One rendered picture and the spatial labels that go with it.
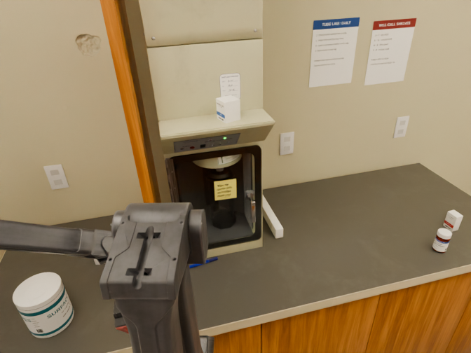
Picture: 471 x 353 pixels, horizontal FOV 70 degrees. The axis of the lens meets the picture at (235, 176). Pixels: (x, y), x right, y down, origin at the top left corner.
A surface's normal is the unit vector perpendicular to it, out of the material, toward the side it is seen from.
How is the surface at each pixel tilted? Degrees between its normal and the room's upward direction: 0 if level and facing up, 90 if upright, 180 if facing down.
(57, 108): 90
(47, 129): 90
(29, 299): 0
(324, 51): 90
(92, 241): 56
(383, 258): 0
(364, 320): 90
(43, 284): 0
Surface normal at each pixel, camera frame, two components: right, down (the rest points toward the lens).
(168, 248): -0.04, -0.73
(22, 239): 0.64, -0.24
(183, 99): 0.24, 0.48
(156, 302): -0.04, 0.36
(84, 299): -0.04, -0.86
